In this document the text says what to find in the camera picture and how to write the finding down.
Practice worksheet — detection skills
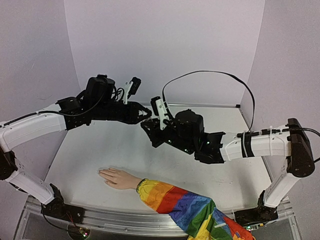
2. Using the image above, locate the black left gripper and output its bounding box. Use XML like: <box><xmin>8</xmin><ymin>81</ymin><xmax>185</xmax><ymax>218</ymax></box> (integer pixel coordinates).
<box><xmin>93</xmin><ymin>101</ymin><xmax>153</xmax><ymax>125</ymax></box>

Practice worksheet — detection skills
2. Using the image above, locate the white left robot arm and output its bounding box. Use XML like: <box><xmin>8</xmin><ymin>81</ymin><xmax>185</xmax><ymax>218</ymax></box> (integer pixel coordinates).
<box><xmin>0</xmin><ymin>74</ymin><xmax>152</xmax><ymax>224</ymax></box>

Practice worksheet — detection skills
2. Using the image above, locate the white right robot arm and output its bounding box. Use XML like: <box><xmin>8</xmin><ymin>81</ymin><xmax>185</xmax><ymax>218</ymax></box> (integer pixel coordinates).
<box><xmin>141</xmin><ymin>109</ymin><xmax>317</xmax><ymax>226</ymax></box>

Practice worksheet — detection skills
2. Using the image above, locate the mannequin hand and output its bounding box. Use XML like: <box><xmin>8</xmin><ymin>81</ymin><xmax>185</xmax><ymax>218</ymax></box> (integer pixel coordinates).
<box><xmin>98</xmin><ymin>168</ymin><xmax>142</xmax><ymax>190</ymax></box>

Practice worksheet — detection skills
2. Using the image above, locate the rainbow coloured sleeve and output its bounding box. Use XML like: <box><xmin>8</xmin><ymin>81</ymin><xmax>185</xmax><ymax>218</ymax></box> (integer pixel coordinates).
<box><xmin>136</xmin><ymin>178</ymin><xmax>255</xmax><ymax>240</ymax></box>

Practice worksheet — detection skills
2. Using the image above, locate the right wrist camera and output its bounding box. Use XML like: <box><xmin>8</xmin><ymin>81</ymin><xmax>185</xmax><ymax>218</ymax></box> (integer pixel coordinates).
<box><xmin>150</xmin><ymin>96</ymin><xmax>171</xmax><ymax>131</ymax></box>

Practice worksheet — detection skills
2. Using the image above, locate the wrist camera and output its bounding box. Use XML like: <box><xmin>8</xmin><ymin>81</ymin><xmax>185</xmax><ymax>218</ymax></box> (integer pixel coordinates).
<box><xmin>122</xmin><ymin>77</ymin><xmax>141</xmax><ymax>105</ymax></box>
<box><xmin>150</xmin><ymin>96</ymin><xmax>171</xmax><ymax>131</ymax></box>

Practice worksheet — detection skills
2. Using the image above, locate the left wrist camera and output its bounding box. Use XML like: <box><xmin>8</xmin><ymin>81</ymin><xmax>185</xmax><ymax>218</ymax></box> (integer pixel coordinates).
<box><xmin>122</xmin><ymin>77</ymin><xmax>141</xmax><ymax>105</ymax></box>

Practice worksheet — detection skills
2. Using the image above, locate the black camera cable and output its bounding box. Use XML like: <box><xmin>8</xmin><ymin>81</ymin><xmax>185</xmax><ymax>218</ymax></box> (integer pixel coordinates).
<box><xmin>161</xmin><ymin>70</ymin><xmax>256</xmax><ymax>133</ymax></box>

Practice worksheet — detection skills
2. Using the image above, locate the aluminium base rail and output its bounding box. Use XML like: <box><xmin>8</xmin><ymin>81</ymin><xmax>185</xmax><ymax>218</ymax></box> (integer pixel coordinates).
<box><xmin>21</xmin><ymin>197</ymin><xmax>295</xmax><ymax>237</ymax></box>

